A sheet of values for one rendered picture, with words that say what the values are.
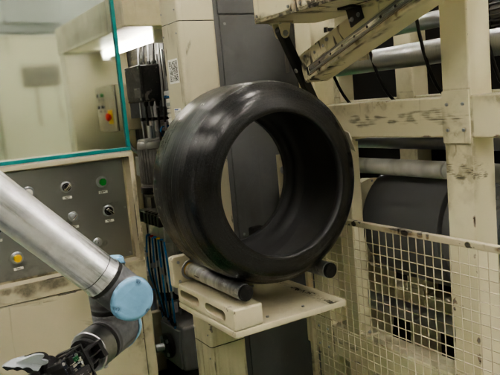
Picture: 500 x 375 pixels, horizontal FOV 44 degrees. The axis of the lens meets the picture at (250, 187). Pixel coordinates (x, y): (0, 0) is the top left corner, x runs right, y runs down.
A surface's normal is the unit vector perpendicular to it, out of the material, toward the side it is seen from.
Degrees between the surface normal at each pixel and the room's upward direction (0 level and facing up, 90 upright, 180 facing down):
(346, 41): 90
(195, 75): 90
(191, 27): 90
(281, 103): 79
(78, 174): 90
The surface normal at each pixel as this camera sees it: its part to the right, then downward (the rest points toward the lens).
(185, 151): -0.64, -0.27
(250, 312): 0.51, 0.07
